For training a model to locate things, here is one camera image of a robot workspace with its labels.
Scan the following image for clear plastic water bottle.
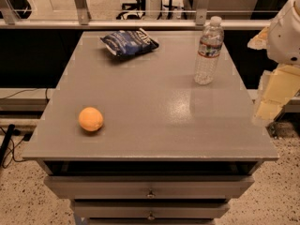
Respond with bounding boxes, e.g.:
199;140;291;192
194;16;224;85

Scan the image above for orange fruit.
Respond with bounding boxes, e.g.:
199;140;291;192
78;107;104;132

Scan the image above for grey drawer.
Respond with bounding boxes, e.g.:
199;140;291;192
44;175;254;200
71;201;230;220

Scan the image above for blue chip bag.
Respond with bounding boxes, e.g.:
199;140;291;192
100;28;159;58

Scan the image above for metal railing bar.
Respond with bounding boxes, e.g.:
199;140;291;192
0;20;271;30

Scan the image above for lower grey drawer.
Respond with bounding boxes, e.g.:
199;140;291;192
71;201;230;220

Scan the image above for grey drawer cabinet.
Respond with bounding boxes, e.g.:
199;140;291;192
23;31;278;225

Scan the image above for upper grey drawer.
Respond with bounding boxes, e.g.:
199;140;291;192
44;175;254;200

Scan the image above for black floor cables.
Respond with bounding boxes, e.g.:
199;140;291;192
0;124;32;170

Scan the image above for black office chair base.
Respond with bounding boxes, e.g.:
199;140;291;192
116;0;145;20

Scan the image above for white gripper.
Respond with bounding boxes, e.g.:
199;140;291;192
247;0;300;127

